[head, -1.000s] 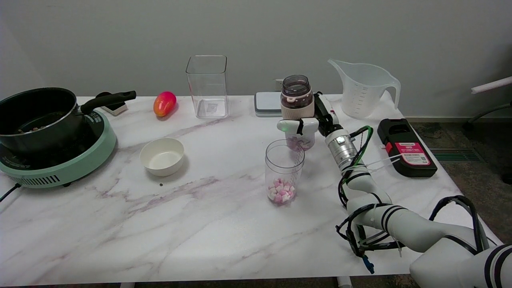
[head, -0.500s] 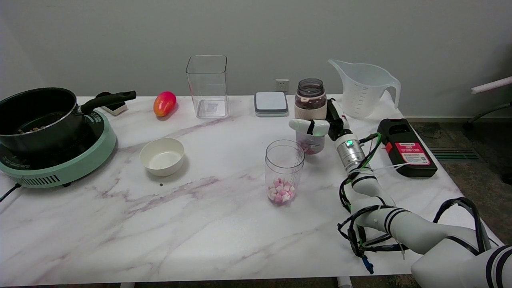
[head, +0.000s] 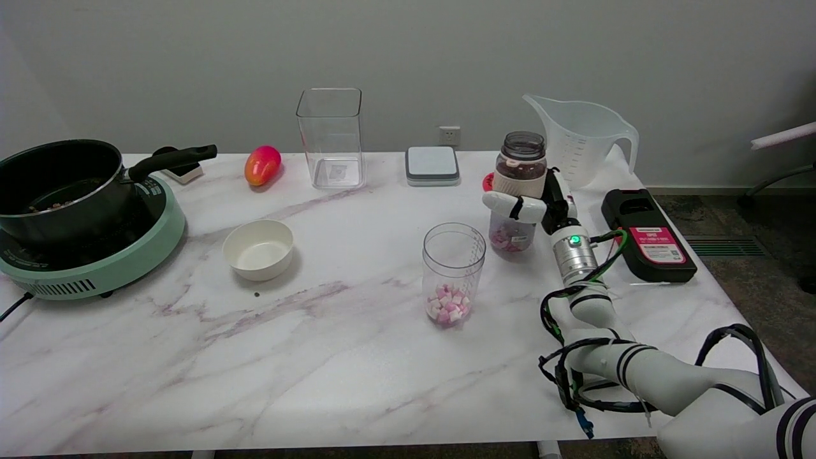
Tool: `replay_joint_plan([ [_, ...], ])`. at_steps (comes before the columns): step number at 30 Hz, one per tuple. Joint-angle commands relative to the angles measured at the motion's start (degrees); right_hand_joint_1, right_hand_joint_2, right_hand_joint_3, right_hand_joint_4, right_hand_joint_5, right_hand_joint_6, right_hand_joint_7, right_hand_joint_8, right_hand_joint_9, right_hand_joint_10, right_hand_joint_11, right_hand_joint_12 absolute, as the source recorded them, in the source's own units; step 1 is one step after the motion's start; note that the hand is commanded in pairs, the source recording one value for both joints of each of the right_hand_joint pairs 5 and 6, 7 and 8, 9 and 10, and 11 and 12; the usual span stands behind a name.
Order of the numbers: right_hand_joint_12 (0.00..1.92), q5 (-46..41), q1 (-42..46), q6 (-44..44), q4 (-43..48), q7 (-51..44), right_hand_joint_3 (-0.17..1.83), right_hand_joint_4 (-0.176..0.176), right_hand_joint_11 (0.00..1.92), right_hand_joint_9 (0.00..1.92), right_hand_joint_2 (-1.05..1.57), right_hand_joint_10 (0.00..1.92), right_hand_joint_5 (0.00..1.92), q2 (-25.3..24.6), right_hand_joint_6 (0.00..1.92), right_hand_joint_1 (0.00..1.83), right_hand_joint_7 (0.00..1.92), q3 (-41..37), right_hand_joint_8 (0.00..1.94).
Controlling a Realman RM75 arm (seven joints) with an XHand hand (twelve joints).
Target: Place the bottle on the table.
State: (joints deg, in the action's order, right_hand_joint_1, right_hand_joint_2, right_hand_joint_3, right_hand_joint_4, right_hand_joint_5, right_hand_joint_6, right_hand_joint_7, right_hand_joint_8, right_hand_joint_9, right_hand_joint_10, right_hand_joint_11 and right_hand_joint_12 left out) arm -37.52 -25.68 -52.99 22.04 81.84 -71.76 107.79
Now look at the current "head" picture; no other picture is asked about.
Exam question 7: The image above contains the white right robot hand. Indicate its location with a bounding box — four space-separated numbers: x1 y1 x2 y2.
481 167 581 235

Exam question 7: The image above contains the clear bottle with pink marshmallows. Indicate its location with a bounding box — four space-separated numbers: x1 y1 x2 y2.
489 131 548 253

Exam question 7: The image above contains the translucent measuring jug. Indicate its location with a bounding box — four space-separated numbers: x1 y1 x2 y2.
523 94 639 190

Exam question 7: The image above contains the clear measuring cup with marshmallows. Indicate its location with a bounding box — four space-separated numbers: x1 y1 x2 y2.
421 222 486 329

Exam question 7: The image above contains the white grey kitchen scale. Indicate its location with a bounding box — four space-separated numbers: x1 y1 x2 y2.
405 146 460 187

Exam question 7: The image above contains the black device with pink label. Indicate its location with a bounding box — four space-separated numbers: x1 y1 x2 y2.
601 188 698 284

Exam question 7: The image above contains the clear square tall container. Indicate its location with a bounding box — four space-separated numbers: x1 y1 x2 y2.
296 88 366 190

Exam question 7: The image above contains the floor vent grille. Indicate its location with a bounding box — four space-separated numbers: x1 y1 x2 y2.
684 235 768 258

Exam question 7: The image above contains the dark curved chair leg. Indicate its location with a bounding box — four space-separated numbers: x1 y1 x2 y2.
738 164 816 206

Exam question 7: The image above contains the red orange mango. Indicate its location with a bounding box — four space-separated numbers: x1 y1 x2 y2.
244 145 282 187

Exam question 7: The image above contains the white round bowl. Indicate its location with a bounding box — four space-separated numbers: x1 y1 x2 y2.
222 219 295 282

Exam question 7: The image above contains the white foam tube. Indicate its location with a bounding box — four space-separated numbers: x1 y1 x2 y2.
750 121 816 150

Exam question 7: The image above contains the white box with black top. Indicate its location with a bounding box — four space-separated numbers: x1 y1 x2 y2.
152 147 205 186

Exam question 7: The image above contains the green induction cooker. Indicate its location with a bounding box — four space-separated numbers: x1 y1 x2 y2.
0 173 187 301

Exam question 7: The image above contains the green cable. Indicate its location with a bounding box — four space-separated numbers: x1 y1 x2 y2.
588 229 629 284

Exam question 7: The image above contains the black cable bundle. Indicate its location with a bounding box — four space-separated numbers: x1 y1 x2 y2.
537 280 783 441

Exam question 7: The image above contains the black pot with handle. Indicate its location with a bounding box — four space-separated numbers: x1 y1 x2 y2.
0 139 218 246

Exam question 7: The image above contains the black cooker power cord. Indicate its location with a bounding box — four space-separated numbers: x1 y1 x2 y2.
0 292 34 323

